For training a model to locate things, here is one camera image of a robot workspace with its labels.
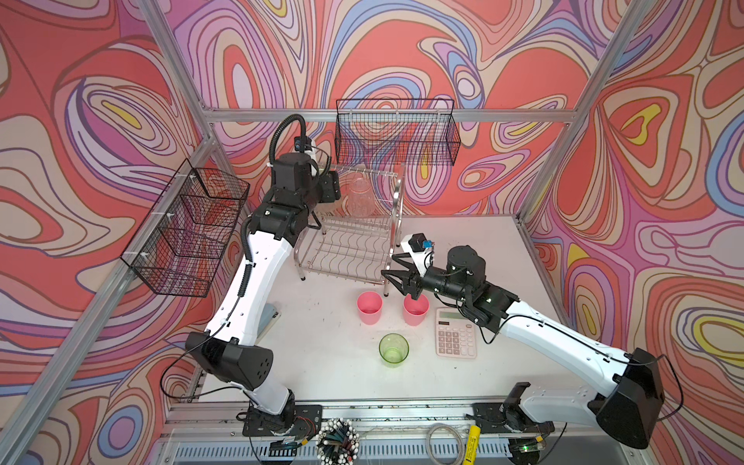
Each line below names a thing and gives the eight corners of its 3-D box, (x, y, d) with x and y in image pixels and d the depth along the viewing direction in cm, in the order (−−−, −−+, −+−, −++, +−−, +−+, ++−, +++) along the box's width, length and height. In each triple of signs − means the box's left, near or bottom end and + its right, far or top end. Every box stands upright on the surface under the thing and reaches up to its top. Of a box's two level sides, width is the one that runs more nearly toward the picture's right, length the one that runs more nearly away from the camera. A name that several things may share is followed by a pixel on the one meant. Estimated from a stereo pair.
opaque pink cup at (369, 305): (356, 322, 92) (354, 309, 84) (361, 303, 96) (360, 288, 89) (378, 327, 91) (378, 314, 83) (382, 307, 95) (383, 293, 88)
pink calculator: (437, 358, 86) (439, 356, 84) (431, 311, 96) (432, 307, 94) (480, 358, 86) (482, 356, 84) (469, 311, 96) (471, 307, 94)
